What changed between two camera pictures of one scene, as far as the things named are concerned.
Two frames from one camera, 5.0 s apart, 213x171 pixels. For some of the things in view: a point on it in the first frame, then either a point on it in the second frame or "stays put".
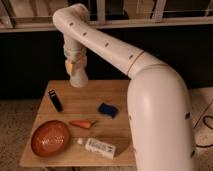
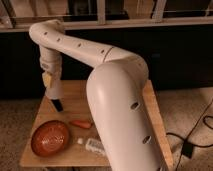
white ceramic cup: x=79 y=77 -> x=54 y=92
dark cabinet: x=29 y=59 stays put
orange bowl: x=49 y=138 stays put
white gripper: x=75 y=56 -> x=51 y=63
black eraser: x=56 y=100 stays put
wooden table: x=81 y=127 stays put
